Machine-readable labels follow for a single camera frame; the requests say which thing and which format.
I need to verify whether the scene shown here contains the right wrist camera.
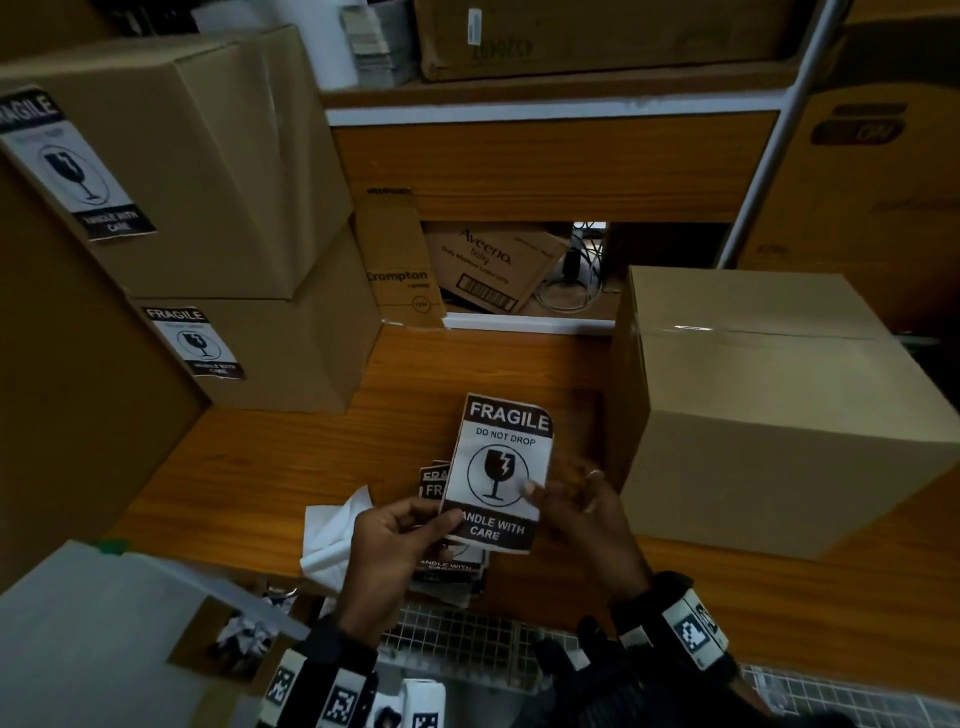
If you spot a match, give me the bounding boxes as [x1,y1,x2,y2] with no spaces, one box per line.
[532,618,661,728]

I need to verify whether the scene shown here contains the small taped cardboard box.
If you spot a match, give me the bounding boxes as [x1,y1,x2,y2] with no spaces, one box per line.
[127,221,380,415]

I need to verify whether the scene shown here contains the barcode printed cardboard box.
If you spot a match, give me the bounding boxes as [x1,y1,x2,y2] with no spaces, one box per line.
[423,221,571,316]

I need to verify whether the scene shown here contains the crumpled paper scraps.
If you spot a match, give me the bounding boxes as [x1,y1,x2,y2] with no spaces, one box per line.
[209,588,298,661]

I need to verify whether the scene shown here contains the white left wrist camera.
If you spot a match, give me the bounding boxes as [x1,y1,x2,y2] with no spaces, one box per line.
[371,678,449,728]

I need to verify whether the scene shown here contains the person's right forearm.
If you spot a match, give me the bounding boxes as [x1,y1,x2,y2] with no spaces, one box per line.
[719,667,849,728]

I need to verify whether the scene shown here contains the large cardboard box white sticker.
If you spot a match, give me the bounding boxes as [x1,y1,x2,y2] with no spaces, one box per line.
[412,0,796,82]

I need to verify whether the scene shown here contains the large stapled cardboard box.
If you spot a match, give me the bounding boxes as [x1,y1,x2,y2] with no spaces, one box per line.
[0,26,355,301]

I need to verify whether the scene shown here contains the stack of grey cards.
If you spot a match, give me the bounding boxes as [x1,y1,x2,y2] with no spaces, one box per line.
[341,3,418,88]

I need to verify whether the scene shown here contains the left wrist tracker band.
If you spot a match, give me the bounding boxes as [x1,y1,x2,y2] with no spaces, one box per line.
[254,614,380,728]

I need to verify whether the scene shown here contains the flattened printed cardboard carton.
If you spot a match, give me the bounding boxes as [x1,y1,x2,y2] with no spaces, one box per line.
[352,187,448,329]

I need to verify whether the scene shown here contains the tangle of cables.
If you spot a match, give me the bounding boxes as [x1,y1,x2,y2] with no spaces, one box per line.
[536,221,609,313]

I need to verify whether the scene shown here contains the person's left hand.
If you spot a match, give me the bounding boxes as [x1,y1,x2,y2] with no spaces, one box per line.
[335,497,466,645]

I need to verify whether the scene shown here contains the right wrist tracker band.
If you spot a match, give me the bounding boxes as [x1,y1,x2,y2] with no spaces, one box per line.
[611,573,740,680]

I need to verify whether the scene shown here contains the large cardboard box dark band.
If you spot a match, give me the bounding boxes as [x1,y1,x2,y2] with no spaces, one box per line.
[738,18,960,335]

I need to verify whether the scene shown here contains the medium taped cardboard box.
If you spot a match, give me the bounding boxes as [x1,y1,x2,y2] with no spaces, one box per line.
[607,264,960,562]

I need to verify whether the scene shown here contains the wire mesh rack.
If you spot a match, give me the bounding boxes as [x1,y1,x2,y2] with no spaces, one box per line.
[374,603,960,728]

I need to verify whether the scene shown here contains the white backing paper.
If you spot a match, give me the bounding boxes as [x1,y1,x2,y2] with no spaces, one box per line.
[298,485,374,598]

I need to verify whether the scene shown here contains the person's right hand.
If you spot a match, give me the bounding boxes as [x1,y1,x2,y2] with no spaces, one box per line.
[522,457,654,605]

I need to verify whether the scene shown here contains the fragile sticker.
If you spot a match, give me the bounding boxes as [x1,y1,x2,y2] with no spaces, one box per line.
[438,392,556,556]
[140,305,247,382]
[0,86,159,243]

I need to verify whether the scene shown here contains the white frame bar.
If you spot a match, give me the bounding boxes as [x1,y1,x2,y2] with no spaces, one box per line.
[0,538,313,728]

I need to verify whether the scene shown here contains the wrist tracker band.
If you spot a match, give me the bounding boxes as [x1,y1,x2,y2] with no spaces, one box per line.
[611,573,740,680]
[254,614,380,728]

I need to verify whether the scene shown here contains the stack of fragile stickers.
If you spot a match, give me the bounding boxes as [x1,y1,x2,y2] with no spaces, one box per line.
[408,461,493,609]

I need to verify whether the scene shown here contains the wooden shelf unit white frame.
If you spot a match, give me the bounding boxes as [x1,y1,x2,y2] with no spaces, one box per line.
[318,0,853,335]

